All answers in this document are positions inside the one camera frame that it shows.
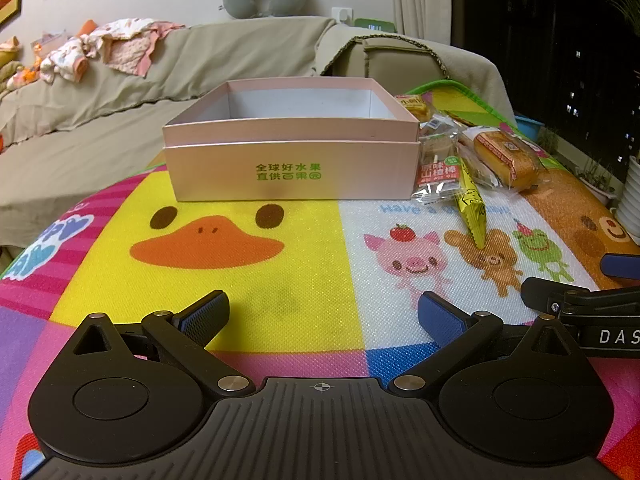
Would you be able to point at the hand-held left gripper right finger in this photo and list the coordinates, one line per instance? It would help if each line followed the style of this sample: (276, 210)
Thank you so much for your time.
(442, 322)

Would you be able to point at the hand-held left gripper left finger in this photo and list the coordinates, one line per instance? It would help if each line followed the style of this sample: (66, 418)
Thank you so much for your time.
(205, 317)

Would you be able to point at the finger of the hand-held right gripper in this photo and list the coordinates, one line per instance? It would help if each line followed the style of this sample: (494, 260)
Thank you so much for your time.
(545, 295)
(622, 265)

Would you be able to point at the yellow cheese stick packet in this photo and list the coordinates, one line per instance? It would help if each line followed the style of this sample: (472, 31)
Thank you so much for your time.
(472, 210)

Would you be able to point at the sliced bread clear packet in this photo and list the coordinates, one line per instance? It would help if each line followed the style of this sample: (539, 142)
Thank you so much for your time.
(500, 157)

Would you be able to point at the hawthorn stick packet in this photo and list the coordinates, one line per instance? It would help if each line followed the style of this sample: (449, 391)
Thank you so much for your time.
(435, 175)

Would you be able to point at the pink cardboard box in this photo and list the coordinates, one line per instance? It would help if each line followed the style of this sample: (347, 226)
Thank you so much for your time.
(300, 170)

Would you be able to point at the clear snack packet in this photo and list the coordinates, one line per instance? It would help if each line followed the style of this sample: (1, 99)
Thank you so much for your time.
(440, 130)

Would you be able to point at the small bread packet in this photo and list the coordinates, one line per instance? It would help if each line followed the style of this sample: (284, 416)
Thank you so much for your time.
(412, 107)

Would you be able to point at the white plastic pot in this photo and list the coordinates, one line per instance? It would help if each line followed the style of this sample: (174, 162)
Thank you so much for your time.
(631, 200)

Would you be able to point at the white plant pot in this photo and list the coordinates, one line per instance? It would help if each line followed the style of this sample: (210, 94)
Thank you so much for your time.
(597, 187)

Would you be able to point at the colourful cartoon play mat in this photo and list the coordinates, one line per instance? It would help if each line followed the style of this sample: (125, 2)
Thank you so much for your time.
(310, 270)

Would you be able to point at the blue plastic basin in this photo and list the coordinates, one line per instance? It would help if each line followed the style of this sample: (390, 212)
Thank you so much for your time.
(529, 127)

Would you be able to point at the beige covered sofa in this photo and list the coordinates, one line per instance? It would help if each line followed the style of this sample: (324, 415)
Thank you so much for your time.
(125, 90)

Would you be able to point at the beige fringed throw blanket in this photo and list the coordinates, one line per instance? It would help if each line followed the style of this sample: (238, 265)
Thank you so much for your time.
(470, 65)

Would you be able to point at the dark glass balcony door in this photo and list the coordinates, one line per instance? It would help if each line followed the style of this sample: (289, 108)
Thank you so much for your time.
(525, 35)

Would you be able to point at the pile of baby clothes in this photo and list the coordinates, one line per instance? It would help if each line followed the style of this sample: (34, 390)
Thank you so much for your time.
(120, 47)

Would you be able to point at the yellow plush toy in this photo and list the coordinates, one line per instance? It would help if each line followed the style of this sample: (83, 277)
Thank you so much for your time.
(15, 67)

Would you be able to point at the white wall socket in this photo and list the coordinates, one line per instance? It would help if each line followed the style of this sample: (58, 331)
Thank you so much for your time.
(342, 16)

